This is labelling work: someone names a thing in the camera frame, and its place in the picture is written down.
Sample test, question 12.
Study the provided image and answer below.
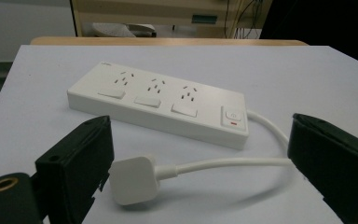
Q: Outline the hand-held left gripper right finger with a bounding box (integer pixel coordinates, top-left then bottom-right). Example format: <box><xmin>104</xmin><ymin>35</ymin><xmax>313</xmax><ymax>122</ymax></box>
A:
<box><xmin>286</xmin><ymin>113</ymin><xmax>358</xmax><ymax>224</ymax></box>

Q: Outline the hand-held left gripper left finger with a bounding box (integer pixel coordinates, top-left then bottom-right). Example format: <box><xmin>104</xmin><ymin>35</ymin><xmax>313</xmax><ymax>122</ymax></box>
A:
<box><xmin>34</xmin><ymin>115</ymin><xmax>116</xmax><ymax>224</ymax></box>

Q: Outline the white power plug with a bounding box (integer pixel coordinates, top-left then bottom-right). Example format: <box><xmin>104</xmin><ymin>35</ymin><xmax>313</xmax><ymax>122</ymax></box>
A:
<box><xmin>108</xmin><ymin>154</ymin><xmax>179</xmax><ymax>206</ymax></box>

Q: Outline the white power strip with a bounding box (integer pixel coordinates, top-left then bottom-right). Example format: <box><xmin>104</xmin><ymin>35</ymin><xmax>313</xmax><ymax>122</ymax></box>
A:
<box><xmin>66</xmin><ymin>61</ymin><xmax>250</xmax><ymax>151</ymax></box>

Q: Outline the white round device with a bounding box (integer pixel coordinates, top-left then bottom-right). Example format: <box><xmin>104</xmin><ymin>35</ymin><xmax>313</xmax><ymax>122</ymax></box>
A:
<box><xmin>91</xmin><ymin>22</ymin><xmax>158</xmax><ymax>38</ymax></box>

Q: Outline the beige cabinet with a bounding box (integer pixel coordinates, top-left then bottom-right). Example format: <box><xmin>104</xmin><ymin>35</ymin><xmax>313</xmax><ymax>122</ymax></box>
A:
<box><xmin>69</xmin><ymin>0</ymin><xmax>273</xmax><ymax>39</ymax></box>

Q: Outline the white power cable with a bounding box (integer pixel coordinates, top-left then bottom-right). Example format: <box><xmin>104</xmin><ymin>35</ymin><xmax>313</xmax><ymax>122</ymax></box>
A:
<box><xmin>176</xmin><ymin>108</ymin><xmax>294</xmax><ymax>175</ymax></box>

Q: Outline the bundle of dark cables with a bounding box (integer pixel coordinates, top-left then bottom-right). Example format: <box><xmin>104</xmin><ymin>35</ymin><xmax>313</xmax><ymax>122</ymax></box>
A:
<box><xmin>225</xmin><ymin>0</ymin><xmax>264</xmax><ymax>40</ymax></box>

